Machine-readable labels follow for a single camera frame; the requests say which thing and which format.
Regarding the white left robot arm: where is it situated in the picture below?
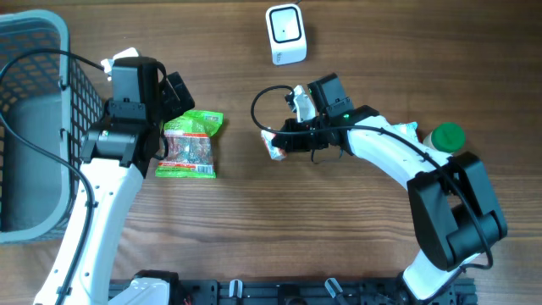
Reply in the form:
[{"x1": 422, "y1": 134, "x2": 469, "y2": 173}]
[{"x1": 34, "y1": 73, "x2": 194, "y2": 304}]

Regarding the green snack bag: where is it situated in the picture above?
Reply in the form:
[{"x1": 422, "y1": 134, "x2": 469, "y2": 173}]
[{"x1": 155, "y1": 109, "x2": 224, "y2": 179}]

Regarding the black mounting rail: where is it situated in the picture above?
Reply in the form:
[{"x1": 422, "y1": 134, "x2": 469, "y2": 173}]
[{"x1": 177, "y1": 278, "x2": 478, "y2": 305}]

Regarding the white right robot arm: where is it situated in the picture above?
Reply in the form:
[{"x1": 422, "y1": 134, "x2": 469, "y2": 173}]
[{"x1": 262, "y1": 106, "x2": 508, "y2": 304}]

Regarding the teal packet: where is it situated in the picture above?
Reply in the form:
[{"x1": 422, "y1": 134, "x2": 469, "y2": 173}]
[{"x1": 392, "y1": 122, "x2": 419, "y2": 142}]

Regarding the white barcode scanner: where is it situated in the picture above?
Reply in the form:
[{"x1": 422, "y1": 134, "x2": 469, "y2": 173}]
[{"x1": 265, "y1": 3, "x2": 307, "y2": 66}]

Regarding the grey plastic shopping basket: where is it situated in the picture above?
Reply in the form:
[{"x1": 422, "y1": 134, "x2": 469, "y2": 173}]
[{"x1": 1, "y1": 9, "x2": 102, "y2": 244}]

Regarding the green lid jar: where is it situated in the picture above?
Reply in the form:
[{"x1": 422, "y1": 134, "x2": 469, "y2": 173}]
[{"x1": 423, "y1": 122, "x2": 466, "y2": 153}]

